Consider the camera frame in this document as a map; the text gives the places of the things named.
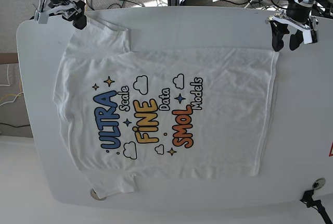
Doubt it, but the gripper body left side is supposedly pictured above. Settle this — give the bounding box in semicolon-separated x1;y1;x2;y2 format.
265;2;318;35

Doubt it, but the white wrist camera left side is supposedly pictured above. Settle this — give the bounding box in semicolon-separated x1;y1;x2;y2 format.
302;30;318;44

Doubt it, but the silver table grommet right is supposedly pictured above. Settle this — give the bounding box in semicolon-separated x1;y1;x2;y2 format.
312;178;326;190

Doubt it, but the red warning sticker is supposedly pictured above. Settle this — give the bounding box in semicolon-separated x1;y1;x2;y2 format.
329;142;333;157

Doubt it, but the silver table grommet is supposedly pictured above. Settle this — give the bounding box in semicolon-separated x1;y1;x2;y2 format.
89;189;106;201
312;178;326;190

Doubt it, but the white floor cable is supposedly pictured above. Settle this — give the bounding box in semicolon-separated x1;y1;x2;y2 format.
0;62;19;87

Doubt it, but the white printed T-shirt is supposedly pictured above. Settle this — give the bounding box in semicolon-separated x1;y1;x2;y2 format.
53;18;279;198

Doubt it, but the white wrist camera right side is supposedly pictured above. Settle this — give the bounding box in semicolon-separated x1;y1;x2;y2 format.
35;13;49;24

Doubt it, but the gripper body right side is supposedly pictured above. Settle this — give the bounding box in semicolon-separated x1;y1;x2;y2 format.
42;1;77;20

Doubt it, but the silver table grommet left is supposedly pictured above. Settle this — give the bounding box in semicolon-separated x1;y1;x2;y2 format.
89;189;106;201

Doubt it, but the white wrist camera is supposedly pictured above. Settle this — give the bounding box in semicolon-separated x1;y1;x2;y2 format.
35;13;49;24
302;30;318;44

